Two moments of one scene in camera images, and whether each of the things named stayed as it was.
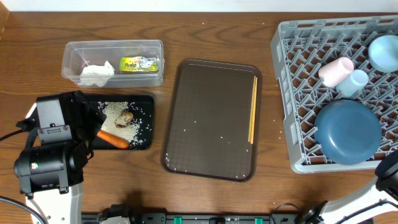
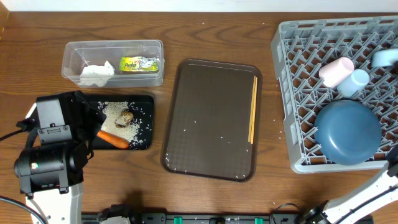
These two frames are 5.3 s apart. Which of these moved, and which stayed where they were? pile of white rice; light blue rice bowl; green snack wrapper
Moved: light blue rice bowl
Stayed: green snack wrapper; pile of white rice
